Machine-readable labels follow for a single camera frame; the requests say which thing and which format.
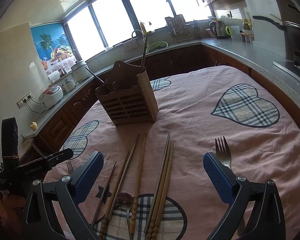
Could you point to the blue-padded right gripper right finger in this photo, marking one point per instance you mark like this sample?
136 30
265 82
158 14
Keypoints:
222 178

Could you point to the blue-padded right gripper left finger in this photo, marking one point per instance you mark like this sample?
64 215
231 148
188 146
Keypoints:
84 176

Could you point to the dark wooden chopstick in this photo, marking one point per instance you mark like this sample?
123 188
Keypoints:
102 197

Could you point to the grey-brown wooden chopstick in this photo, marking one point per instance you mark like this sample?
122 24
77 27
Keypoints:
157 184

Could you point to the light brown wooden chopstick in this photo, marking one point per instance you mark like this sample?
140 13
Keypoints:
137 189

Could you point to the light tan wooden chopstick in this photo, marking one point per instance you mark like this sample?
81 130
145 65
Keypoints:
163 196

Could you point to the large metal fork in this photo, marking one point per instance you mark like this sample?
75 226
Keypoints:
224 156

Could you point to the small yellow fruit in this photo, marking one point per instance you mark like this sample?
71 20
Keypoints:
34 126

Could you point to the metal spoon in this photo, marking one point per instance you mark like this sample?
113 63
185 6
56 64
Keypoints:
125 202

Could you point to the pink heart-patterned tablecloth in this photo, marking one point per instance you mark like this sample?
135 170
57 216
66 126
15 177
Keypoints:
196 108

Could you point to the white red rice cooker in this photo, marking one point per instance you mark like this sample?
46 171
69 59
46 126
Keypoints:
51 96

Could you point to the wooden utensil holder box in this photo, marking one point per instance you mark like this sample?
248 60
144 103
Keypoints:
132 99

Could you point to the small white pot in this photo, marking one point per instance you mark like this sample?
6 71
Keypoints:
69 85

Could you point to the dark chopstick in holder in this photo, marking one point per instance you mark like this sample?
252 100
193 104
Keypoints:
97 78

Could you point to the white cylindrical cooker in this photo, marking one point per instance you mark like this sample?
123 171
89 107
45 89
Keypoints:
80 72

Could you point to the tropical fruit poster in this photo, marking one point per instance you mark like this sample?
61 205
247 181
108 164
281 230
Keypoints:
53 47

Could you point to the spice jar set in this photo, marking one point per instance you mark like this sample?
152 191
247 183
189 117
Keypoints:
247 38

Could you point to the green colander bowl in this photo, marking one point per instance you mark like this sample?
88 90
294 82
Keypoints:
157 46

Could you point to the chrome sink faucet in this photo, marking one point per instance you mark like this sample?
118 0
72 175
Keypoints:
137 34

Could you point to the stainless electric kettle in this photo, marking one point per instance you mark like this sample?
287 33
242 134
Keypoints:
217 28

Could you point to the yellow bottle on windowsill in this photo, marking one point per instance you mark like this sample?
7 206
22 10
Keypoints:
143 28

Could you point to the wooden dish rack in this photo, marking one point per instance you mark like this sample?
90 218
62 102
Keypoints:
179 30

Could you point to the condiment bottles group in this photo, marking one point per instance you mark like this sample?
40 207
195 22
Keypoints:
247 24

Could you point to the wall power socket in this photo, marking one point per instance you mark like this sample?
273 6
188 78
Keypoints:
24 99

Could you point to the green handled pitcher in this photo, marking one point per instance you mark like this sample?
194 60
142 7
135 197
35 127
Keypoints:
233 31

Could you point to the black wok with handle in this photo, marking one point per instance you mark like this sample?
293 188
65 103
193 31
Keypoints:
291 28

